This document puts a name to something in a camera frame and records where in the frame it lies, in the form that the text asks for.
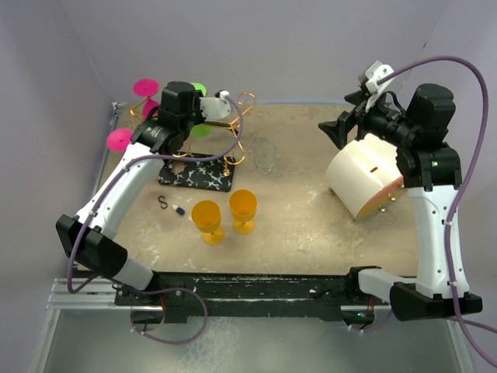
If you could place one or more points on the black base frame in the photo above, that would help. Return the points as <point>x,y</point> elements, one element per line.
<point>184,295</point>

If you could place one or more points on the small blue dropper bottle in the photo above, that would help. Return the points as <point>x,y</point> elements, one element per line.
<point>178,210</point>

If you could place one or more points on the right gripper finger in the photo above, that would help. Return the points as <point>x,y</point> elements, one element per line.
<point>337,130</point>
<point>358,99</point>

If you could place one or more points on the pink wine glass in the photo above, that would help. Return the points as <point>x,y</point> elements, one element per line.
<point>119,139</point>
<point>145,88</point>

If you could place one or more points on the gold wine glass rack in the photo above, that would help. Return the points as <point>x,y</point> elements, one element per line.
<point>215,175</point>

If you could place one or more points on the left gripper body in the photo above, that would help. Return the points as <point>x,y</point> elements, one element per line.
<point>204,110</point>

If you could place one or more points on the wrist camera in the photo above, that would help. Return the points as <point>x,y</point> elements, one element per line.
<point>373,82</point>
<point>222,94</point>

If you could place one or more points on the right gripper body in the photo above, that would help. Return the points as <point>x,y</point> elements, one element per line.
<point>388,124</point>

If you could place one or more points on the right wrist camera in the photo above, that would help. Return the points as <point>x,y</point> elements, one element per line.
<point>373,82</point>

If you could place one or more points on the black S carabiner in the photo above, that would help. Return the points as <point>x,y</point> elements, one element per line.
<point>162,202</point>

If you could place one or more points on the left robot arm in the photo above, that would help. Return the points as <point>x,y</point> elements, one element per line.
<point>87,236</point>

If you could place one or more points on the pink wine glass front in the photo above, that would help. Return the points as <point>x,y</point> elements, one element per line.
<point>119,139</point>

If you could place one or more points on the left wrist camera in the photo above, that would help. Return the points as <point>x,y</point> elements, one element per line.
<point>222,94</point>

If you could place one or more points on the orange wine glass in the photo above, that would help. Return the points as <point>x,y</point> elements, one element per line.
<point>206,216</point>
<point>243,205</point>

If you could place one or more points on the white cylindrical box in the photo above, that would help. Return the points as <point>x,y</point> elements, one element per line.
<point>365,177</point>

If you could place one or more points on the green wine glass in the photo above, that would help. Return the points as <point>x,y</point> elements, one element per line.
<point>200,130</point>

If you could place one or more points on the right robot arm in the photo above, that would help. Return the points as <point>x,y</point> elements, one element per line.
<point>432,176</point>

